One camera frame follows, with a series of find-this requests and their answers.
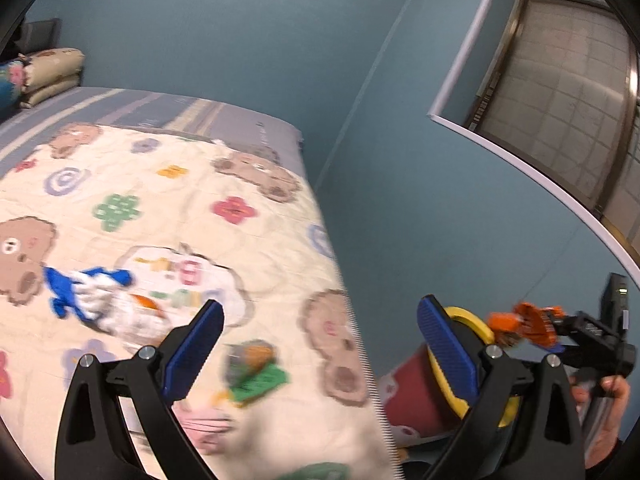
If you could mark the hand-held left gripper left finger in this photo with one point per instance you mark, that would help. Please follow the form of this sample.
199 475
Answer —
195 355

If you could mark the blue white plush toy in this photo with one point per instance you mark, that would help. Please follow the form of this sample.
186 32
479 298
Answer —
90 295

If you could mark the blue floral folded quilt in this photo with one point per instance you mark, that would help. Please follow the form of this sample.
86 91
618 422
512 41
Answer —
7 90

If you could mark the window with white frame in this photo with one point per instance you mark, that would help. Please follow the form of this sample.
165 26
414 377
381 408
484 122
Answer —
560 85

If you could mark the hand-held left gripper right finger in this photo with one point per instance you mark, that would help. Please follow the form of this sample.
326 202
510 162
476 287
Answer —
447 355

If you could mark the person's right hand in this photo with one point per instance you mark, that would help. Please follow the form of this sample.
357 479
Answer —
607 420

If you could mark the orange snack wrapper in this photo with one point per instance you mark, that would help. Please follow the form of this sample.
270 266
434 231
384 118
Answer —
525 325

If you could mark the grey padded headboard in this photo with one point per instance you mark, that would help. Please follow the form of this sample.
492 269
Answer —
42 35

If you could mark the bear printed cream blanket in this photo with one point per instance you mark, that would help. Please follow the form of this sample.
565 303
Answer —
150 185

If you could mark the beige folded quilt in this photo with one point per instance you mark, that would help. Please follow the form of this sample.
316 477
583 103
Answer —
50 72

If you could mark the crumpled grey orange wrapper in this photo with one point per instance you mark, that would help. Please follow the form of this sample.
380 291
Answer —
247 357

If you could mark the red printed floor mat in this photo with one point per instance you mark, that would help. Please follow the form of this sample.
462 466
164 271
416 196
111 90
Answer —
410 395

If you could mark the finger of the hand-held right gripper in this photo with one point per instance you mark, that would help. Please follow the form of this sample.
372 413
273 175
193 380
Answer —
562 324
567 350

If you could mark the green orange toy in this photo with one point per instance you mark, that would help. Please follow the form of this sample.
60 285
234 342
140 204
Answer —
260 385

